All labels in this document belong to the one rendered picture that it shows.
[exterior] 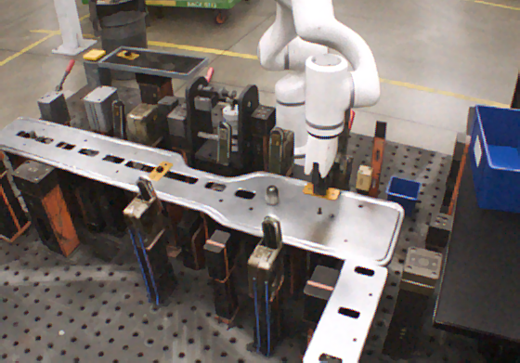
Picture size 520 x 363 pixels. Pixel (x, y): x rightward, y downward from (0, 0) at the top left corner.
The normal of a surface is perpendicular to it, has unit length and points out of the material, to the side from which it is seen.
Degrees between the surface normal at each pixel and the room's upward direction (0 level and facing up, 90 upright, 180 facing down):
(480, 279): 0
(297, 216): 0
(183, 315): 0
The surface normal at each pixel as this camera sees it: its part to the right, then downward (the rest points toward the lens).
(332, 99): 0.18, 0.59
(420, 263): -0.04, -0.79
